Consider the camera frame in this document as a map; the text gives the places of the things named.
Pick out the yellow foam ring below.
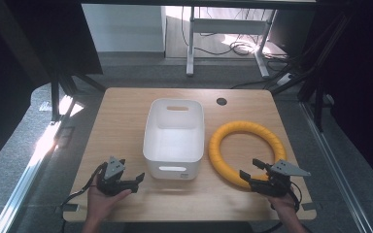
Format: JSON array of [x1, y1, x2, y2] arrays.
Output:
[[208, 120, 288, 190]]

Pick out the black metal stand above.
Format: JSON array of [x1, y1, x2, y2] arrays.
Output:
[[263, 11, 357, 132], [49, 62, 107, 123]]

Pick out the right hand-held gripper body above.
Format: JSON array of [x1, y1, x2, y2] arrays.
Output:
[[250, 158, 312, 198]]

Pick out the black curtain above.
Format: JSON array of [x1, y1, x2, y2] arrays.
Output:
[[0, 0, 104, 178], [304, 0, 373, 187]]

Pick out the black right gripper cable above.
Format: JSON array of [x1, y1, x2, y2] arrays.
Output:
[[260, 181, 305, 233]]

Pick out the black floor cables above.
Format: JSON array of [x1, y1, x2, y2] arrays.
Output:
[[180, 6, 292, 90]]

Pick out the white plastic bin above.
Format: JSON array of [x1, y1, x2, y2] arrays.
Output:
[[142, 98, 206, 181]]

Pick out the white desk frame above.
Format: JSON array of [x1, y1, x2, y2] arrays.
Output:
[[185, 6, 279, 80]]

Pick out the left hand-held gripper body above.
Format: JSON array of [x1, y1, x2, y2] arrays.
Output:
[[95, 155, 127, 197]]

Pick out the person's right hand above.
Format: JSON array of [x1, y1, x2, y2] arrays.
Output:
[[266, 189, 301, 218]]

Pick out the white power strip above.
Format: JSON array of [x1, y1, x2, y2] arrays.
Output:
[[275, 72, 296, 87]]

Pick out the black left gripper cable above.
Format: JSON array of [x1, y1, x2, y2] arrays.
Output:
[[59, 162, 109, 233]]

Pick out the aluminium floor rail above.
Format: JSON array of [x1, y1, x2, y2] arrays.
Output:
[[299, 100, 373, 233], [0, 119, 64, 233]]

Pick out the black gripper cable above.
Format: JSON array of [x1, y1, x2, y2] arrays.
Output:
[[260, 181, 305, 233], [59, 162, 109, 233]]

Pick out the grey tape piece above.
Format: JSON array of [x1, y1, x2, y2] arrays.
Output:
[[62, 203, 79, 214], [300, 201, 317, 212]]

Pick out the person's left hand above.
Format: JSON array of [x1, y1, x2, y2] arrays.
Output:
[[86, 184, 133, 225]]

